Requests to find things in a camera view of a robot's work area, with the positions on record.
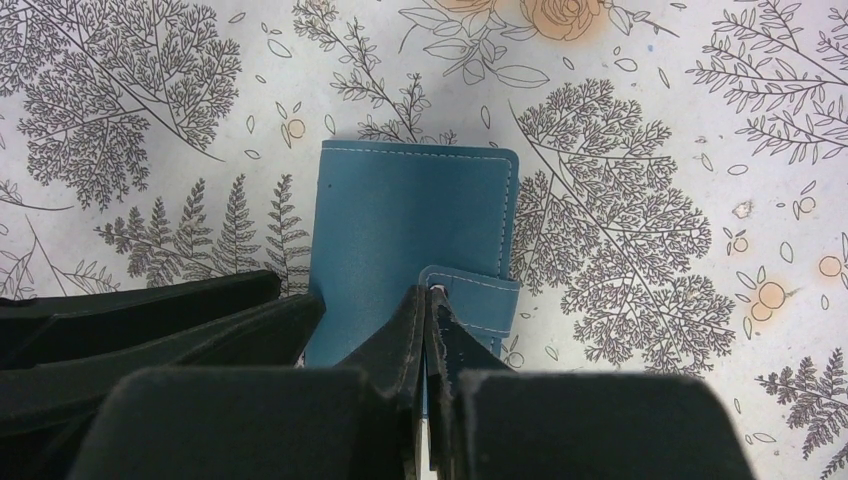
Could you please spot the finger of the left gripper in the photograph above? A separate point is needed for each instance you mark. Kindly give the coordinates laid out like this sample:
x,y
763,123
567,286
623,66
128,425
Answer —
x,y
55,329
47,409

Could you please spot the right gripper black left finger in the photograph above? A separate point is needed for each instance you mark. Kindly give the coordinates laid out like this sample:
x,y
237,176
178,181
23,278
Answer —
x,y
356,420

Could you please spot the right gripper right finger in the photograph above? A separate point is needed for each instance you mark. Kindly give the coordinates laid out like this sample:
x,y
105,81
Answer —
x,y
488,421

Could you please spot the blue leather card holder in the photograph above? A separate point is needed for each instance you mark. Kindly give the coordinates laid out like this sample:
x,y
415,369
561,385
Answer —
x,y
392,215

